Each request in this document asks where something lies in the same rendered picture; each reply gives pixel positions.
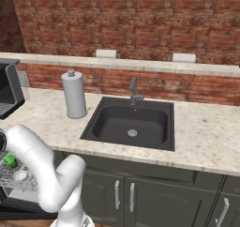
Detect white paper towel roll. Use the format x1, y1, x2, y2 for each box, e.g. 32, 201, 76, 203
60, 68, 88, 120

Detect grey sink tap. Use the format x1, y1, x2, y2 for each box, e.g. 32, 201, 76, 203
127, 76, 145, 107

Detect dark grey drawer front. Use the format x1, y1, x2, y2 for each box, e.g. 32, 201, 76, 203
220, 174, 240, 197

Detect dark grey sink front panel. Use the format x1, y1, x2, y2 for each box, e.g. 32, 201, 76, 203
83, 155, 198, 184

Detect grey wall socket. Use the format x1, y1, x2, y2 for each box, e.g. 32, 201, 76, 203
18, 70, 31, 88

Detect black dishwasher door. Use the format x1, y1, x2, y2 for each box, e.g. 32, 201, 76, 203
0, 187, 59, 221

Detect dark grey cupboard door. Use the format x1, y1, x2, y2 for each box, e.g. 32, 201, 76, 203
82, 170, 127, 227
207, 190, 240, 227
124, 175, 218, 227

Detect green cup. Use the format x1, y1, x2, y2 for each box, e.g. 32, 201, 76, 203
2, 153, 19, 169

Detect grey dishwasher rack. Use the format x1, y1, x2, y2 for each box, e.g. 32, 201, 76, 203
0, 150, 40, 194

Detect black kitchen sink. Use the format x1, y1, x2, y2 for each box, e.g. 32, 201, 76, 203
80, 96, 175, 152

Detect silver cupboard handle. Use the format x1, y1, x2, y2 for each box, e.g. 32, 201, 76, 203
113, 179, 121, 210
128, 182, 136, 213
215, 197, 231, 227

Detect white bowl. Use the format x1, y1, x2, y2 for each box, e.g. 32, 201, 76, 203
12, 170, 29, 182

